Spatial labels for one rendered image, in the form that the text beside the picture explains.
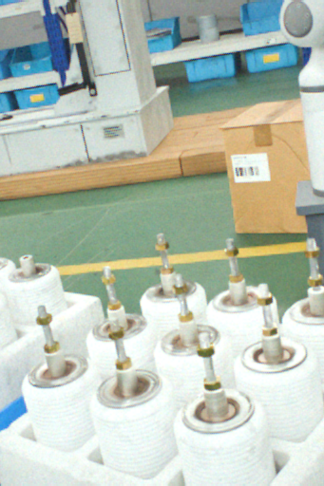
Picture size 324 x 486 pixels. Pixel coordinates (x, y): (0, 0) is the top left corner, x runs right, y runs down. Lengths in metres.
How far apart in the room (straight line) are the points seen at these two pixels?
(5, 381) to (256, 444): 0.53
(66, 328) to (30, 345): 0.08
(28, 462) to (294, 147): 1.19
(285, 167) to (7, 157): 1.42
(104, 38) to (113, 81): 0.16
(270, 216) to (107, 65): 1.13
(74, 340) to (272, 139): 0.86
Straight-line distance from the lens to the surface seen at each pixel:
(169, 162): 2.70
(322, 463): 0.81
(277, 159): 1.88
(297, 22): 1.14
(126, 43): 2.80
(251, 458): 0.74
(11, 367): 1.16
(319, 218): 1.19
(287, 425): 0.83
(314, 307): 0.91
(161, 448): 0.82
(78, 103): 3.00
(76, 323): 1.24
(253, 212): 1.96
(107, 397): 0.81
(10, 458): 0.93
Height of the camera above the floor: 0.66
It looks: 19 degrees down
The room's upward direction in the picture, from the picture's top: 11 degrees counter-clockwise
